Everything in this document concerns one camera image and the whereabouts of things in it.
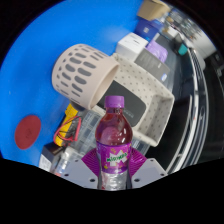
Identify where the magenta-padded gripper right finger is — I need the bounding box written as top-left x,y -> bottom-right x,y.
127,147 -> 168,190

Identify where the black box with white label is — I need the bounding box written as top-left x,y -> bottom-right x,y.
38,142 -> 64,173

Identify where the small white box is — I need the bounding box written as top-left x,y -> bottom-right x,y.
115,32 -> 149,63

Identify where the black overhead shelf unit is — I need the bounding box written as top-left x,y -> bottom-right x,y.
146,19 -> 224,174

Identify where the black rectangular speaker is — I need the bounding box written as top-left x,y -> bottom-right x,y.
97,79 -> 148,128

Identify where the beige patterned mug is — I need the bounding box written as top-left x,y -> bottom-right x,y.
51,43 -> 120,111

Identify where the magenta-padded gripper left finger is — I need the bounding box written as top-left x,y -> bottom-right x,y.
61,147 -> 101,190

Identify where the purple bag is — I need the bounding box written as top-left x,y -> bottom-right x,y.
145,40 -> 168,63

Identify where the dark grey tall box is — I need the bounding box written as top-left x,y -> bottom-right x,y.
134,48 -> 171,83

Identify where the purple-labelled clear drink bottle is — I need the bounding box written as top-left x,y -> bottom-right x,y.
94,95 -> 134,192

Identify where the flat round red coaster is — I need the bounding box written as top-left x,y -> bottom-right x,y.
14,114 -> 42,150

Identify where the blue box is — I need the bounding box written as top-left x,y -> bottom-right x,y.
134,16 -> 161,43

